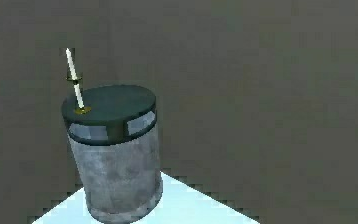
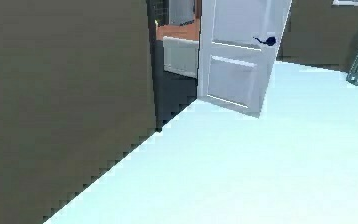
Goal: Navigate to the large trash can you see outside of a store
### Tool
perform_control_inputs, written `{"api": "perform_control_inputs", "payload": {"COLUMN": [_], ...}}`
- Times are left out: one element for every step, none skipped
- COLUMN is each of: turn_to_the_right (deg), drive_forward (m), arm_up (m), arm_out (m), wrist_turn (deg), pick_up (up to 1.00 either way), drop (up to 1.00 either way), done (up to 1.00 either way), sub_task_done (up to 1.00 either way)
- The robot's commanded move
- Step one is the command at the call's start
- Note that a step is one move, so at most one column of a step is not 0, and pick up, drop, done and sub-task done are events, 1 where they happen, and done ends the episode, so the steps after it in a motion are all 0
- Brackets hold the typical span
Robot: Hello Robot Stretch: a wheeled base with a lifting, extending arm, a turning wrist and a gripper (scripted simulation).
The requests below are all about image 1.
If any grey trash can dark lid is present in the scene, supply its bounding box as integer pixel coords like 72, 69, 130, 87
60, 84, 164, 224

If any white candle brass holder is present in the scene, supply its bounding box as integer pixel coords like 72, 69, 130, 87
64, 47, 92, 116

